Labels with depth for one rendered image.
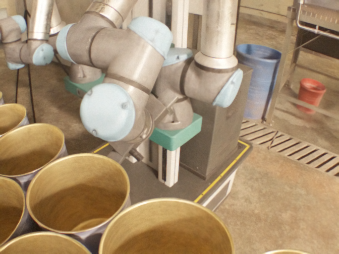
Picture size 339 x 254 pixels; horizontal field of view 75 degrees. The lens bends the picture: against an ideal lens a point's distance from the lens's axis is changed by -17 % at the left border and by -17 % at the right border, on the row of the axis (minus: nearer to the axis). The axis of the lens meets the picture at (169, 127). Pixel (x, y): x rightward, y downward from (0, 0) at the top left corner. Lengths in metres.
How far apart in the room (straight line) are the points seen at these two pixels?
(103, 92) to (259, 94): 2.11
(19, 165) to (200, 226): 0.18
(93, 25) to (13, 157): 0.29
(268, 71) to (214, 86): 1.65
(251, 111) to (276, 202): 1.00
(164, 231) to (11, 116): 0.21
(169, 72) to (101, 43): 0.35
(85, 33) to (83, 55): 0.04
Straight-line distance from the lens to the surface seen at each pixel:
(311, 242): 1.71
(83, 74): 1.14
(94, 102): 0.35
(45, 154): 0.26
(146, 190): 1.30
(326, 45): 3.54
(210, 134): 1.18
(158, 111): 0.51
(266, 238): 1.61
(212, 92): 0.69
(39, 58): 0.90
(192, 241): 0.18
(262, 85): 2.35
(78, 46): 0.46
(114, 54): 0.40
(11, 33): 1.00
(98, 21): 0.47
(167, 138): 0.80
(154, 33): 0.39
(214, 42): 0.65
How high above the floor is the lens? 1.30
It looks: 35 degrees down
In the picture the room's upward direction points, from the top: 2 degrees clockwise
